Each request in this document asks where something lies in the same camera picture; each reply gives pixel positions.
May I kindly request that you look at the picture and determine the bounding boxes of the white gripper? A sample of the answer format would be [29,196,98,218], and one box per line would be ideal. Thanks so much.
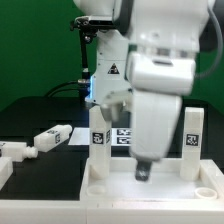
[130,90,182,182]

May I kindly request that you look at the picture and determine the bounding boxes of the white desk tabletop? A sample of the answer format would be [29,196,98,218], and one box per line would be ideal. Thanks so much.
[80,157,224,201]

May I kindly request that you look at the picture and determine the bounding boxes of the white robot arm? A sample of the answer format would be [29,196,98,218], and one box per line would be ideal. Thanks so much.
[73,0,224,181]

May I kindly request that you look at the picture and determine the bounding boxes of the white fiducial marker sheet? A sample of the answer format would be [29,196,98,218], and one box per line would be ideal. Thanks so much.
[69,127,131,146]

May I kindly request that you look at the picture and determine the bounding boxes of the white left border block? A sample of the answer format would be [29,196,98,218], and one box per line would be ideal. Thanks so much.
[0,157,13,190]

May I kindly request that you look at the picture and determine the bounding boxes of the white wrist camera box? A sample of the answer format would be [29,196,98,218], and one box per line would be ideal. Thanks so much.
[126,52,196,95]

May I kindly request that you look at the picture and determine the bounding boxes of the black cables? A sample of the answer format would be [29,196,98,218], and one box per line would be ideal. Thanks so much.
[44,80,87,99]

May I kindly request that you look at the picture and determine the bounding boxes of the grey arm cable hose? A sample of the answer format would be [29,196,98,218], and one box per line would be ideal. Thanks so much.
[194,6,224,79]

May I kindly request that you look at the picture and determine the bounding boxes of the black camera on stand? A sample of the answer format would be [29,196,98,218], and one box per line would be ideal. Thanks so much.
[70,16,115,99]

